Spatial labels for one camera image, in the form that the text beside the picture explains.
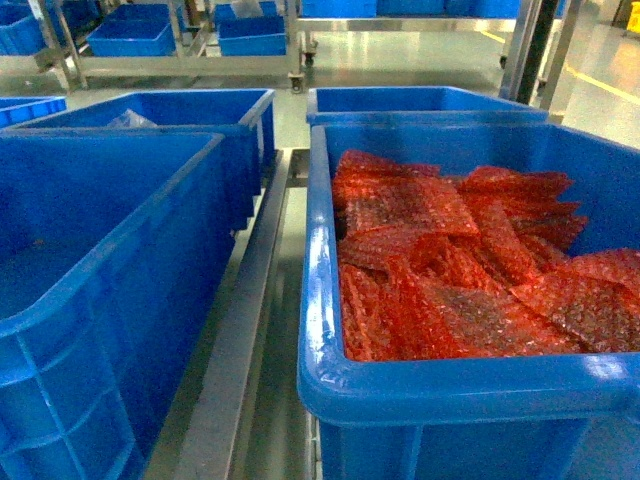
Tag blue bin behind right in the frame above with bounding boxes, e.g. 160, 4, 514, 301
306, 86, 548, 126

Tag red bubble wrap bags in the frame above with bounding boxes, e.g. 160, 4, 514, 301
332, 150, 639, 362

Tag large empty blue bin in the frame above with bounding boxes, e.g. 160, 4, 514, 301
1, 133, 234, 479

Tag blue bin with red wrap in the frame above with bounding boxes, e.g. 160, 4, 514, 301
297, 123, 639, 479

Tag blue plastic bin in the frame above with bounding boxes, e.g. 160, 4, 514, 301
87, 4, 176, 57

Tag blue bin behind left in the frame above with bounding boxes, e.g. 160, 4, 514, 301
17, 89, 276, 231

